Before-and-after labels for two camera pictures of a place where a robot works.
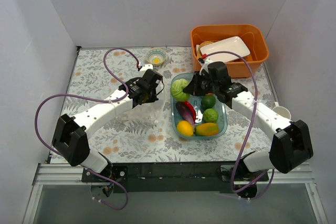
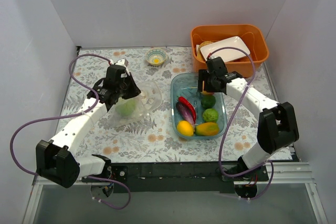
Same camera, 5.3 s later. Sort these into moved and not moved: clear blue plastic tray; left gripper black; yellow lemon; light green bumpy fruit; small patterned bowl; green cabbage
Moved: green cabbage; left gripper black
Not moved: light green bumpy fruit; small patterned bowl; clear blue plastic tray; yellow lemon
